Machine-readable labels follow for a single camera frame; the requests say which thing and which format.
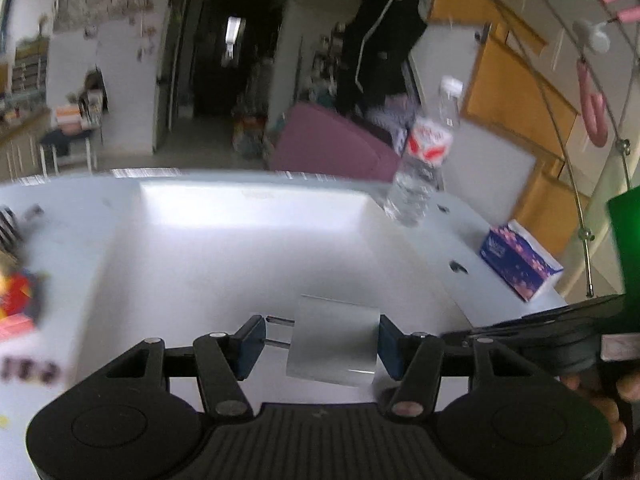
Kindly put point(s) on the person's right hand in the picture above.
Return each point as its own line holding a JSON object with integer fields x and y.
{"x": 592, "y": 387}

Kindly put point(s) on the clear water bottle red label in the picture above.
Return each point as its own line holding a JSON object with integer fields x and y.
{"x": 429, "y": 143}

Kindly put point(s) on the white shallow tray box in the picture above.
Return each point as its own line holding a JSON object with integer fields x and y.
{"x": 196, "y": 258}

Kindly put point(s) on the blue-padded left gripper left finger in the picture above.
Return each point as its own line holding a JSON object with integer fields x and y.
{"x": 246, "y": 346}

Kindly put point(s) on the pink pot on stool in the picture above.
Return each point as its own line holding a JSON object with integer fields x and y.
{"x": 68, "y": 117}

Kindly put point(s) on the purple sofa chair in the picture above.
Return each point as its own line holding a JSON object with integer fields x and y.
{"x": 315, "y": 140}

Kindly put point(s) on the black hanging jacket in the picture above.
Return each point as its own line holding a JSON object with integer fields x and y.
{"x": 376, "y": 45}

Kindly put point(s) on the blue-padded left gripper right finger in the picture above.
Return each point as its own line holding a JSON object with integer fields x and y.
{"x": 394, "y": 348}

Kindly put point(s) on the dark stool with white legs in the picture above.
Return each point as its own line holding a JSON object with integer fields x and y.
{"x": 55, "y": 148}

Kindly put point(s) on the white USB wall charger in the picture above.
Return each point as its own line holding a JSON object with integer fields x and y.
{"x": 331, "y": 341}

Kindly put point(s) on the small drawer organizer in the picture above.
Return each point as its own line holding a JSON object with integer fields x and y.
{"x": 29, "y": 71}

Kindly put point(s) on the red blue yellow card box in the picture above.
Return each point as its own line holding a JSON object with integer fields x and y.
{"x": 21, "y": 303}

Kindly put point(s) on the purple floral tissue pack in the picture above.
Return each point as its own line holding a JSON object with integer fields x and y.
{"x": 520, "y": 260}

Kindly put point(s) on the dark grey hair claw clip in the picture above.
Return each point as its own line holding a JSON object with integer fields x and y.
{"x": 10, "y": 236}

